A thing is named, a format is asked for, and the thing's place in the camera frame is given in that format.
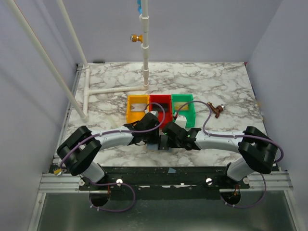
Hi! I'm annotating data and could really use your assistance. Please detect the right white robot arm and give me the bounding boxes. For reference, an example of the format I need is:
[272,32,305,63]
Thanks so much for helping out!
[162,122,278,189]

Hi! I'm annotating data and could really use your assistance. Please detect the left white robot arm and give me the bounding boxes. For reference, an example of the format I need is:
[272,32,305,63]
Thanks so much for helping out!
[56,112,159,190]

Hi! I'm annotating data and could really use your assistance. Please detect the silver card in yellow bin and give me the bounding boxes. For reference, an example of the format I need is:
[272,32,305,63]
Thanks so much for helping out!
[130,103,147,112]

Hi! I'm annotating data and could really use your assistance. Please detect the black card in red bin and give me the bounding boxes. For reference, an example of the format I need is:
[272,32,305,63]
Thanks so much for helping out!
[153,103,169,110]

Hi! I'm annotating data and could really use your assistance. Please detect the gold card in green bin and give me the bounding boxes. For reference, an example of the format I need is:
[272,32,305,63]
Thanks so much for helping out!
[174,102,189,111]

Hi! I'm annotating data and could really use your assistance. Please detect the yellow plastic bin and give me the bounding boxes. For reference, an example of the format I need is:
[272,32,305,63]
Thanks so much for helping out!
[126,95,150,123]

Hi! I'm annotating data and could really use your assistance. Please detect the red plastic bin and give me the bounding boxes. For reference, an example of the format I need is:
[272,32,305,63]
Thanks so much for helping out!
[149,94,173,129]

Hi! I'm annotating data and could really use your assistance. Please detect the green plastic bin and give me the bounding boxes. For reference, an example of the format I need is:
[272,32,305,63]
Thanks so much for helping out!
[171,94,196,128]

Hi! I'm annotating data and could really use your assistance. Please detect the brown brass faucet valve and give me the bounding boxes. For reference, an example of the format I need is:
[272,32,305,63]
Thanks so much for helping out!
[207,102,225,118]

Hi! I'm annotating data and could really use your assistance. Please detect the orange nozzle on pipe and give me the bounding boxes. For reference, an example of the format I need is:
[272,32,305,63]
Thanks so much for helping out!
[130,34,143,43]

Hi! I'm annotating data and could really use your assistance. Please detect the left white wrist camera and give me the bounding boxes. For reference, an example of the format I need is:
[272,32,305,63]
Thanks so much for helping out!
[150,111,159,117]

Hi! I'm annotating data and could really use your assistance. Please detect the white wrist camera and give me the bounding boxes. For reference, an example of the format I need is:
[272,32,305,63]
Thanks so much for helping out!
[150,111,159,117]
[175,115,187,128]

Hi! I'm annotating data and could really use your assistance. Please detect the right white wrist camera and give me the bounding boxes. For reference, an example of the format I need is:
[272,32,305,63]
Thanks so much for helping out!
[175,115,187,128]

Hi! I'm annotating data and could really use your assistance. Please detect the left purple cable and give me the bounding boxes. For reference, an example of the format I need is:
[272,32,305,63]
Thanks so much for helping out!
[59,102,167,212]

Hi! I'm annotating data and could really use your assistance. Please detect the purple cable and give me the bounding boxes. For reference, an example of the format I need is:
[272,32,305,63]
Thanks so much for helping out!
[59,102,167,212]
[173,100,284,209]

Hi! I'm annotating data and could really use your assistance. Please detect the black mounting rail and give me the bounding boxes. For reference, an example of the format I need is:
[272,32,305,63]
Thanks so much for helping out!
[72,166,282,200]

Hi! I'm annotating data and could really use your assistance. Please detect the white PVC pipe frame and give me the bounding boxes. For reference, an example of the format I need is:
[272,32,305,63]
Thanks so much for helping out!
[6,0,150,123]

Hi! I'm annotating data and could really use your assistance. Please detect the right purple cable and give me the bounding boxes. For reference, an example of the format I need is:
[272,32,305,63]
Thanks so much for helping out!
[173,100,284,209]

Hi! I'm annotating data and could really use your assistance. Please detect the aluminium extrusion frame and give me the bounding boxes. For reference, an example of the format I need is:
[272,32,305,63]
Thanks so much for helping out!
[38,174,80,193]

